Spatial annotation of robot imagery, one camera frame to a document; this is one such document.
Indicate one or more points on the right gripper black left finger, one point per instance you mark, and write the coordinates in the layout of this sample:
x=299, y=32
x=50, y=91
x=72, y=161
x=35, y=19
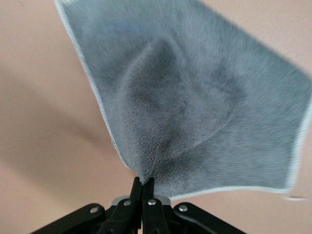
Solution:
x=124, y=214

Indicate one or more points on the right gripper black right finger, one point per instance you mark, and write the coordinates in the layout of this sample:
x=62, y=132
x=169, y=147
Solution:
x=153, y=214

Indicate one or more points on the grey purple-backed towel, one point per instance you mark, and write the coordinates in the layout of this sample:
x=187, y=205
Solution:
x=195, y=97

